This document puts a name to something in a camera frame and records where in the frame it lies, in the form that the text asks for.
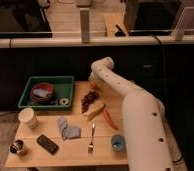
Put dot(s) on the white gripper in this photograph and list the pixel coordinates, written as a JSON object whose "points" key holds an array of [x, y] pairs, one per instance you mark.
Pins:
{"points": [[93, 78]]}

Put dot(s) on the orange-red apple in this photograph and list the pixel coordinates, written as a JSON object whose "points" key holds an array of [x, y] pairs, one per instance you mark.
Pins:
{"points": [[94, 85]]}

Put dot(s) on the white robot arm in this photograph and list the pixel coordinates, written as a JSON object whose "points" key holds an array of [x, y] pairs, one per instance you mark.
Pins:
{"points": [[146, 144]]}

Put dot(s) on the green plastic tray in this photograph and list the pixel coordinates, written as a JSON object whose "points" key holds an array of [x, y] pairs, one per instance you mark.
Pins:
{"points": [[63, 87]]}

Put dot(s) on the dark red grape bunch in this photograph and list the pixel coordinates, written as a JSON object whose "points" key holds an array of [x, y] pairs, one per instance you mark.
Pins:
{"points": [[88, 99]]}

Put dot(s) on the yellow banana piece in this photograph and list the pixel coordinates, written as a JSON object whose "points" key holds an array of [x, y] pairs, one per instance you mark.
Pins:
{"points": [[94, 110]]}

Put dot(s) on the red chili pepper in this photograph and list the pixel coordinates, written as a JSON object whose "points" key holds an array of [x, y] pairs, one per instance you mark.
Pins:
{"points": [[109, 119]]}

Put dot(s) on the white tape roll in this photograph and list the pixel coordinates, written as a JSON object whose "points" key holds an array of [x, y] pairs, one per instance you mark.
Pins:
{"points": [[63, 101]]}

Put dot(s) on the black object on desk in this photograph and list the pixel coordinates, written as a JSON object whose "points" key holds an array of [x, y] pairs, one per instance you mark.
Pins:
{"points": [[119, 32]]}

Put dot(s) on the red bowl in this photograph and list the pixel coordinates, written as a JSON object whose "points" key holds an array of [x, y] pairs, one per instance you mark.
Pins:
{"points": [[43, 85]]}

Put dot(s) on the blue cloth in bowl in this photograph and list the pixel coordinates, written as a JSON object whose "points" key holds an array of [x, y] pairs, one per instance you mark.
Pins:
{"points": [[40, 92]]}

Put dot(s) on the blue-grey cloth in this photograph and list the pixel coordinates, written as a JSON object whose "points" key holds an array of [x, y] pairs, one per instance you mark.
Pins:
{"points": [[68, 131]]}

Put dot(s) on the small blue cup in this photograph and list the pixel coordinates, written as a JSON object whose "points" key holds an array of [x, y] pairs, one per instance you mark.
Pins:
{"points": [[118, 143]]}

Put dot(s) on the silver fork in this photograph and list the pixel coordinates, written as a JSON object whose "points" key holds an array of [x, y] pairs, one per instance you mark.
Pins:
{"points": [[91, 145]]}

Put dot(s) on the white paper cup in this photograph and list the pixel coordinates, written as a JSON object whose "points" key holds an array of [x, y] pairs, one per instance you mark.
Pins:
{"points": [[27, 116]]}

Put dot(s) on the small metal cup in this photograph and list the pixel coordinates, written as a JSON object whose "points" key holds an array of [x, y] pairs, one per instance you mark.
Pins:
{"points": [[18, 147]]}

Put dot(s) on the white angled post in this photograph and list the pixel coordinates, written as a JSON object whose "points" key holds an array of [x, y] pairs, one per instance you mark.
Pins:
{"points": [[182, 23]]}

